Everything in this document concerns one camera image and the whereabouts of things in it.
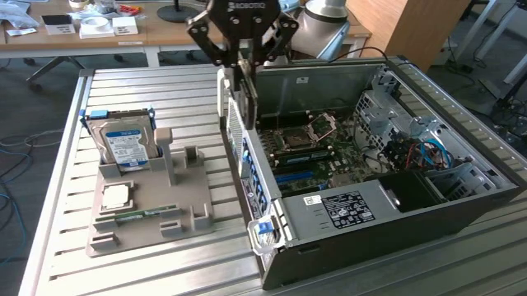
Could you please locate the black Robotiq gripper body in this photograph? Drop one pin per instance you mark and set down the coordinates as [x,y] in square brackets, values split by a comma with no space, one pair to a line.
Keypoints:
[247,12]

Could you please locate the black graphics card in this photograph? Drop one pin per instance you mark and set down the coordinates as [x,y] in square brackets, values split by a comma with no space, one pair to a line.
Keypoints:
[245,98]

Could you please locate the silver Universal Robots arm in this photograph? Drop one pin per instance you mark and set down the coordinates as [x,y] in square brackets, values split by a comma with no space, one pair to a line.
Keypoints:
[324,12]

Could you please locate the black round lamp base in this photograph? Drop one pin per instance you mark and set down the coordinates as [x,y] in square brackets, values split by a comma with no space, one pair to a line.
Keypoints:
[177,13]

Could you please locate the orange red small item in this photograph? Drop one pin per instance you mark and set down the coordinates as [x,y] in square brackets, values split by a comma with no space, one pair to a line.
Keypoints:
[131,10]

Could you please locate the plain white box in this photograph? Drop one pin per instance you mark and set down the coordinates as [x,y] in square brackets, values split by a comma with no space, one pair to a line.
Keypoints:
[124,26]

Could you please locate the flat white box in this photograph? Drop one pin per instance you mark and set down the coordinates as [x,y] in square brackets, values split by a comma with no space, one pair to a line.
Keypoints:
[96,34]

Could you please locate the white tape roll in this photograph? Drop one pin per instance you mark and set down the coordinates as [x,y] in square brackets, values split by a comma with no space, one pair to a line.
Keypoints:
[94,23]

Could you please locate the wooden cabinet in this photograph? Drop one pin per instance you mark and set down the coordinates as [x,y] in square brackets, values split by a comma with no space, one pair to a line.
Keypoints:
[411,27]

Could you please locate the beige tape roll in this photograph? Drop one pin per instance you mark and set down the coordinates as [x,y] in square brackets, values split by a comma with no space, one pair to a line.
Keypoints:
[77,3]

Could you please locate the metal socket cover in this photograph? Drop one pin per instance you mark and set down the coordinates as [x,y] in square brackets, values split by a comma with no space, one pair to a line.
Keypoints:
[324,123]

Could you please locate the white box with black top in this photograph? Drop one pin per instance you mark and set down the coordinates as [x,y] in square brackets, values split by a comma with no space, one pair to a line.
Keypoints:
[58,24]

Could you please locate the CPU socket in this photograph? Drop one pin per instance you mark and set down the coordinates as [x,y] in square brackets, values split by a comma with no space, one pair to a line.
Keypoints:
[293,140]

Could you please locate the hard disk with blue carrier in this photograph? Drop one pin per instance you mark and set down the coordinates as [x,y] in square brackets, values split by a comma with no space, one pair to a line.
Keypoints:
[123,142]

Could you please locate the green motherboard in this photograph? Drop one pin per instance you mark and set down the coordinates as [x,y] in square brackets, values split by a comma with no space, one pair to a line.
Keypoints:
[341,157]

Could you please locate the white label card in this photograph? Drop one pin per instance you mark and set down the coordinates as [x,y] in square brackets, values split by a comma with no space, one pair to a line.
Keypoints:
[20,31]

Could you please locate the clear plastic bag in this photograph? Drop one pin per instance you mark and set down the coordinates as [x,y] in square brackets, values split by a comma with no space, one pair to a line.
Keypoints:
[16,15]

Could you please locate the long blue expansion slot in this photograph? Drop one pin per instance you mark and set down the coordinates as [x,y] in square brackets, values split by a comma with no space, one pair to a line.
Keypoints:
[293,177]

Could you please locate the short blue expansion slot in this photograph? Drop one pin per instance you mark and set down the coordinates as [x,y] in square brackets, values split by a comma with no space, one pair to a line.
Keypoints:
[316,186]

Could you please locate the grey plastic parts rack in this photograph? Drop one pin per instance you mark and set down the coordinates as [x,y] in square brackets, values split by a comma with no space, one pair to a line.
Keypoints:
[164,197]

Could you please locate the grey power supply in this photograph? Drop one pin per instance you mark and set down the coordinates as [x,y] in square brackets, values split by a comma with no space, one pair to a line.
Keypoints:
[312,209]

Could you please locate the silver CPU chip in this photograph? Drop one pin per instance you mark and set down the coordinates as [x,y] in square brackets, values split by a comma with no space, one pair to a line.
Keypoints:
[116,197]

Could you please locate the black plastic shroud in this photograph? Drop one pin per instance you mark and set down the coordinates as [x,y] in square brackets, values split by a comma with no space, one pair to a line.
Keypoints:
[411,191]

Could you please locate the green RAM stick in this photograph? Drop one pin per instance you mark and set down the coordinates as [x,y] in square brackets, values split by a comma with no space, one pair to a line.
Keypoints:
[136,213]

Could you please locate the silver metal disk bay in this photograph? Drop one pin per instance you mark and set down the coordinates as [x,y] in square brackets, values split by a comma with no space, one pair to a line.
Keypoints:
[464,182]

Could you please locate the open black PC case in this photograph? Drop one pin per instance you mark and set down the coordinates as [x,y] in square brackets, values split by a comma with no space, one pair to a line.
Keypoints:
[369,246]

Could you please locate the white table frame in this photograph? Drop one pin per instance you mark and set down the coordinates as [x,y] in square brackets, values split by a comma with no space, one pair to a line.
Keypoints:
[489,27]

